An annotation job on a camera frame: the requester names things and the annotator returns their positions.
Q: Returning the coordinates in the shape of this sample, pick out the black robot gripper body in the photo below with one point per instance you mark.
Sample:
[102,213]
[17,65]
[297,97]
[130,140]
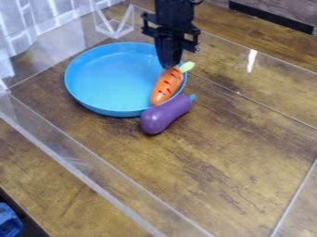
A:
[170,22]

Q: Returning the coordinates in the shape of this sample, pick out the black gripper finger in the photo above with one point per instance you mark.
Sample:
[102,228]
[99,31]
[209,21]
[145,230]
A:
[175,52]
[162,44]

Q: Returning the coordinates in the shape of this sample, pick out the orange toy carrot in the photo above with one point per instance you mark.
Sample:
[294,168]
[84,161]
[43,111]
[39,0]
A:
[169,83]

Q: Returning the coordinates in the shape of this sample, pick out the black baseboard strip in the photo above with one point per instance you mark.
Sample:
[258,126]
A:
[261,14]

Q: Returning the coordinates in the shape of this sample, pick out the purple toy eggplant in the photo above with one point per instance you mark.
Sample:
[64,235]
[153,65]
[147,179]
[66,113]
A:
[159,116]

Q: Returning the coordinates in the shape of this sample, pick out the white patterned curtain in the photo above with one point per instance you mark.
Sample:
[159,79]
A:
[28,18]

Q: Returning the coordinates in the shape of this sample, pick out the blue object at corner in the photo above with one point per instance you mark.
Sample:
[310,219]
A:
[11,225]

